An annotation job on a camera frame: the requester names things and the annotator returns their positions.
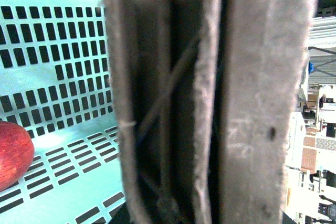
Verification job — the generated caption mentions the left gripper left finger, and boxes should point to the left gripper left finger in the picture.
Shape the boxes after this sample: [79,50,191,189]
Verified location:
[103,0,222,223]

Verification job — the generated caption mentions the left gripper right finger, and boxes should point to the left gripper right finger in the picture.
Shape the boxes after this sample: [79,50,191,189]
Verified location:
[219,0,317,223]

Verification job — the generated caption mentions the red apple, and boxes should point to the red apple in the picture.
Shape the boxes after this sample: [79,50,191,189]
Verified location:
[1,121,35,191]

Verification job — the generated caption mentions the light blue plastic basket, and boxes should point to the light blue plastic basket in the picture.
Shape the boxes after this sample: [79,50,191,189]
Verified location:
[1,0,125,223]

